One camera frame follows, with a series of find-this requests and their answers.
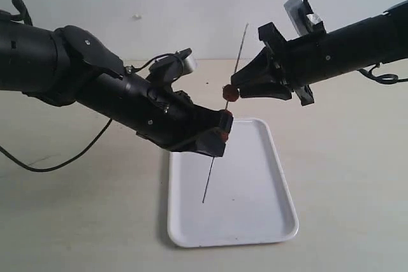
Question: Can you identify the thin metal skewer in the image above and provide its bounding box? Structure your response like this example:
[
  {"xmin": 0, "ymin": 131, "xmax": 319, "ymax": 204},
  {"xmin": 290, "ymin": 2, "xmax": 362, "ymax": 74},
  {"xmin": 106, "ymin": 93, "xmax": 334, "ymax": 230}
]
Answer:
[{"xmin": 201, "ymin": 22, "xmax": 249, "ymax": 204}]

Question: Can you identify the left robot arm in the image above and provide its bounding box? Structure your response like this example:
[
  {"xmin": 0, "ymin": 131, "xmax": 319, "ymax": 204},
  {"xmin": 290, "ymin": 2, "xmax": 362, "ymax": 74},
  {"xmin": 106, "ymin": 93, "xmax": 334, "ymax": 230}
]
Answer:
[{"xmin": 1, "ymin": 0, "xmax": 233, "ymax": 157}]

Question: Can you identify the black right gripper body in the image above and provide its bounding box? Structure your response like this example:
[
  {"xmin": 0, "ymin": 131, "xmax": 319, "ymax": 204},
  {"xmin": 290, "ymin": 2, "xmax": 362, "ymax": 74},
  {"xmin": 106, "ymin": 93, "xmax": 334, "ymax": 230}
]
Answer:
[{"xmin": 258, "ymin": 22, "xmax": 322, "ymax": 106}]

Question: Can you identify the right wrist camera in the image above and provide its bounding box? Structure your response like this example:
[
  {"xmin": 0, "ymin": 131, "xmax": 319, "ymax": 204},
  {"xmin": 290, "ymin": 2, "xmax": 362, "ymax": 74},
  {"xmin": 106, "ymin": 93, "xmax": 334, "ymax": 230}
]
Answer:
[{"xmin": 284, "ymin": 0, "xmax": 326, "ymax": 36}]

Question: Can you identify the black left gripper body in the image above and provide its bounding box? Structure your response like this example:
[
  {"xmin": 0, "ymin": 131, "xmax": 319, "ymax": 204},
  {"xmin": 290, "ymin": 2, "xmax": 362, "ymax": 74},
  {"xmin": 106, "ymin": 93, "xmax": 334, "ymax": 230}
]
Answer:
[{"xmin": 127, "ymin": 74, "xmax": 204, "ymax": 153}]

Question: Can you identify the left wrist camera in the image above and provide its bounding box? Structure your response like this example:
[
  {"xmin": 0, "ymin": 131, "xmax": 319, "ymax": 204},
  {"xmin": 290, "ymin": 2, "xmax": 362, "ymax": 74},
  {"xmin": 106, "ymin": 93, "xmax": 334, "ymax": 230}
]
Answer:
[{"xmin": 146, "ymin": 48, "xmax": 197, "ymax": 85}]

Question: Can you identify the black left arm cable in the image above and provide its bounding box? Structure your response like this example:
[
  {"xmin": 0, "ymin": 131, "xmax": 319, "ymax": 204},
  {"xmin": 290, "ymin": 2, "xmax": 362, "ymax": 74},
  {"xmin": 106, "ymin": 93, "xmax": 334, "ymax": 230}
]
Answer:
[{"xmin": 0, "ymin": 0, "xmax": 189, "ymax": 173}]

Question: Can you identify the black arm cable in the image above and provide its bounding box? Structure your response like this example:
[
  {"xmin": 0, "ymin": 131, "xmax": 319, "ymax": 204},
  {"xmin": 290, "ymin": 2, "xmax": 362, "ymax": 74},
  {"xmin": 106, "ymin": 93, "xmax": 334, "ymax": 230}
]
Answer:
[
  {"xmin": 0, "ymin": 0, "xmax": 189, "ymax": 173},
  {"xmin": 356, "ymin": 63, "xmax": 408, "ymax": 85}
]

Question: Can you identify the red meatball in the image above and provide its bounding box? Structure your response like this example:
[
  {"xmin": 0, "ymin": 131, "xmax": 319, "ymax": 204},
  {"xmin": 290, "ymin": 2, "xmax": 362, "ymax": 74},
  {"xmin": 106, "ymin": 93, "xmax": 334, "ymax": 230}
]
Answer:
[
  {"xmin": 222, "ymin": 84, "xmax": 240, "ymax": 102},
  {"xmin": 220, "ymin": 131, "xmax": 229, "ymax": 142},
  {"xmin": 222, "ymin": 110, "xmax": 233, "ymax": 117}
]

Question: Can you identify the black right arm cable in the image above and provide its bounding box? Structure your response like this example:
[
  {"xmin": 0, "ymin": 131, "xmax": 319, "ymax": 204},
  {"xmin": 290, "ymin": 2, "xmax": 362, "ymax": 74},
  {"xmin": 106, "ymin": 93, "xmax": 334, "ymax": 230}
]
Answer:
[{"xmin": 356, "ymin": 63, "xmax": 408, "ymax": 85}]

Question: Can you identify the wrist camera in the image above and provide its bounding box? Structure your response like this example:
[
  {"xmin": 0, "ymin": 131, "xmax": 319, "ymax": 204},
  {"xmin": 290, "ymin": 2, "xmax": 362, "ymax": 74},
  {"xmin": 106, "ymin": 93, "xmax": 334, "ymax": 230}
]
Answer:
[
  {"xmin": 146, "ymin": 48, "xmax": 197, "ymax": 85},
  {"xmin": 284, "ymin": 0, "xmax": 326, "ymax": 36}
]

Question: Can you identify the white rectangular plastic tray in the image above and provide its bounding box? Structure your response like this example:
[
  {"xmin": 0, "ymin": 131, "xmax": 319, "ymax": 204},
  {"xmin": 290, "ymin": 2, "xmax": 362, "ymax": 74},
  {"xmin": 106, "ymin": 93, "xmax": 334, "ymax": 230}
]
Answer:
[{"xmin": 167, "ymin": 118, "xmax": 299, "ymax": 248}]

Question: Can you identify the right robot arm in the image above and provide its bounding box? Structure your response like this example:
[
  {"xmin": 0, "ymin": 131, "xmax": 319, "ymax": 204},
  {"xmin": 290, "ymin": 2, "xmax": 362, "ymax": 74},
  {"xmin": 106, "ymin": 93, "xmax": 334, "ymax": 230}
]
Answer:
[{"xmin": 231, "ymin": 0, "xmax": 407, "ymax": 106}]

